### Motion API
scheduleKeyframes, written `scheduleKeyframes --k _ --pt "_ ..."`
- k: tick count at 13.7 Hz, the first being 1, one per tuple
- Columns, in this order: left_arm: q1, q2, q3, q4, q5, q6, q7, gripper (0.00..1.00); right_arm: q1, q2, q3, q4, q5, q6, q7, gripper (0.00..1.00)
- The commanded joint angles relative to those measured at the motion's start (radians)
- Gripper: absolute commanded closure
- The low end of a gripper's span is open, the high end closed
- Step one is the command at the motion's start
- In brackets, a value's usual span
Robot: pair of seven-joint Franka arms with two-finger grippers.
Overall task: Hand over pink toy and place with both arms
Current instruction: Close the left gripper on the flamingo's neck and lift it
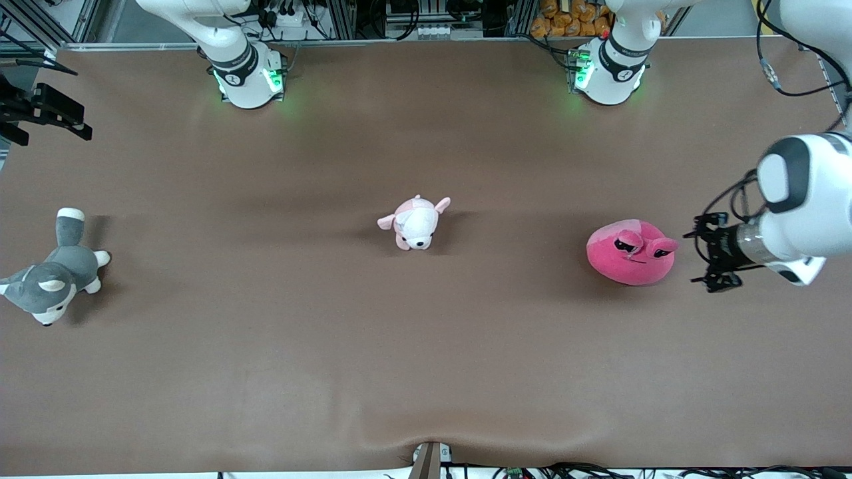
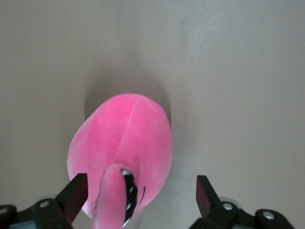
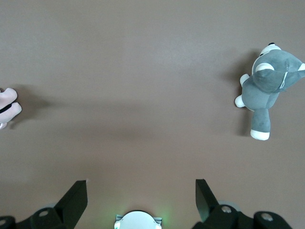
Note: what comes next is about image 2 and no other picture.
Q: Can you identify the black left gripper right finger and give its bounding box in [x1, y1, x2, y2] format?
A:
[189, 175, 295, 229]

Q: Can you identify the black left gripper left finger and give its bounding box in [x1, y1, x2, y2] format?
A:
[0, 173, 88, 229]

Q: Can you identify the round pink plush toy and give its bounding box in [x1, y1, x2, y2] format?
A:
[67, 94, 173, 229]

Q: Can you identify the brown table mat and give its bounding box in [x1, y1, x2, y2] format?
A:
[0, 0, 305, 229]

